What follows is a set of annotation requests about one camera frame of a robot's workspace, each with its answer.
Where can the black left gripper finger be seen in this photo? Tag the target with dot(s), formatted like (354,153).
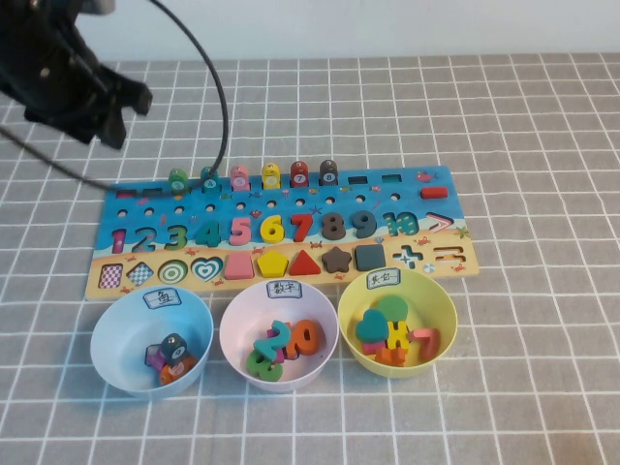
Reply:
(114,131)
(138,99)

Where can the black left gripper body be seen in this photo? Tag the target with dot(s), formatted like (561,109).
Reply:
(72,102)

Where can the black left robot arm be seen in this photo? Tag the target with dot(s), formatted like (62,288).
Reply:
(29,39)

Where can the light blue plastic bowl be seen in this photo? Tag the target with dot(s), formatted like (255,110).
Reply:
(121,339)

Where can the pink plastic bowl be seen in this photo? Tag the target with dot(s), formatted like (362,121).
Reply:
(242,319)

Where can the wooden number puzzle board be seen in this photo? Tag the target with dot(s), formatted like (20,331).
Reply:
(412,203)

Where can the yellow plastic bowl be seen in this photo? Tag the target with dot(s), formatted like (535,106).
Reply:
(436,310)

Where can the green fish peg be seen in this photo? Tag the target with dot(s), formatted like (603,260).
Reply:
(178,181)

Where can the pink fish peg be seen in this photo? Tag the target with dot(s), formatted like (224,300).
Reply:
(239,178)

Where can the teal wooden number four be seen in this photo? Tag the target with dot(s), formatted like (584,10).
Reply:
(213,232)

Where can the yellow fish peg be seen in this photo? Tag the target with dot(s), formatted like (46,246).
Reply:
(270,176)

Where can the pink wooden number five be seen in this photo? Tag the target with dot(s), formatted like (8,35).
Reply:
(236,224)

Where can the red fish peg seven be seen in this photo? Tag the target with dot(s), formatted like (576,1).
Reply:
(299,175)

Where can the yellow wooden number six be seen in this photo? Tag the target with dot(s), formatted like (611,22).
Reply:
(265,232)

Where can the pink trapezoid wooden block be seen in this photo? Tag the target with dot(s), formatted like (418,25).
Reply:
(238,267)

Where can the red wooden number seven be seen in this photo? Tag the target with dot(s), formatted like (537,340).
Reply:
(302,219)

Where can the brown fish peg eight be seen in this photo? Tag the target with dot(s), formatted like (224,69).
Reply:
(328,173)

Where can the yellow pentagon wooden block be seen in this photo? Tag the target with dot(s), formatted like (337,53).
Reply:
(272,265)

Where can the dark teal fish peg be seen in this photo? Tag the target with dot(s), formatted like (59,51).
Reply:
(172,345)

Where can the brown wooden number eight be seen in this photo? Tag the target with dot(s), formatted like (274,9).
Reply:
(333,226)

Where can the purple fish peg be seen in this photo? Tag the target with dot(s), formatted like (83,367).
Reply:
(155,361)

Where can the red triangle wooden block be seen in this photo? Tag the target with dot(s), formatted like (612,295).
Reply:
(304,266)

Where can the brown star wooden block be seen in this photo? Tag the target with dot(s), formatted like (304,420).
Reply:
(336,260)

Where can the dark grey wooden number nine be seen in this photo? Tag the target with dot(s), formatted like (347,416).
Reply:
(370,224)

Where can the green wooden number three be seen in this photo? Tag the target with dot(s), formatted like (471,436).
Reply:
(257,365)

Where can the dark grey square wooden block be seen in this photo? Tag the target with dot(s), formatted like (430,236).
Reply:
(370,257)

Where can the magenta wooden number one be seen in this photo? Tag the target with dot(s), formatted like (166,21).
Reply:
(281,357)

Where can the orange wooden number ten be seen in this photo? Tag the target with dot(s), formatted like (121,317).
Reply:
(317,339)

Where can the teal heart wooden block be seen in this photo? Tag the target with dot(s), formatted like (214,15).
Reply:
(370,328)

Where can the green round wooden block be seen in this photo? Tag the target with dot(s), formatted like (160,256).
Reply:
(392,307)

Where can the pink wooden shape block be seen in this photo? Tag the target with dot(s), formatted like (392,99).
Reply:
(370,347)

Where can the yellow plus wooden block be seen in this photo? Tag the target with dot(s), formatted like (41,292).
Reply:
(398,335)

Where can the orange wooden shape block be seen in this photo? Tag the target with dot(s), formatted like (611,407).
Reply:
(390,357)

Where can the pink greater-than wooden block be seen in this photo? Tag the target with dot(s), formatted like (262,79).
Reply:
(428,339)

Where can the grey white-grid tablecloth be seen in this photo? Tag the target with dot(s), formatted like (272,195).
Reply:
(533,339)

